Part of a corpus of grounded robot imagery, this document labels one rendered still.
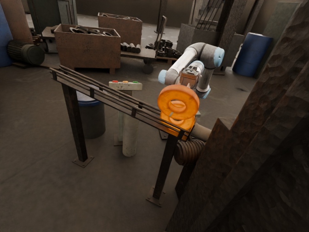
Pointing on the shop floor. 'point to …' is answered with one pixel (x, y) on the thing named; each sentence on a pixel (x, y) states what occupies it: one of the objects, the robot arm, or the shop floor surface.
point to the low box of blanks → (88, 47)
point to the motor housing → (186, 161)
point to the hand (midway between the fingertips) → (178, 98)
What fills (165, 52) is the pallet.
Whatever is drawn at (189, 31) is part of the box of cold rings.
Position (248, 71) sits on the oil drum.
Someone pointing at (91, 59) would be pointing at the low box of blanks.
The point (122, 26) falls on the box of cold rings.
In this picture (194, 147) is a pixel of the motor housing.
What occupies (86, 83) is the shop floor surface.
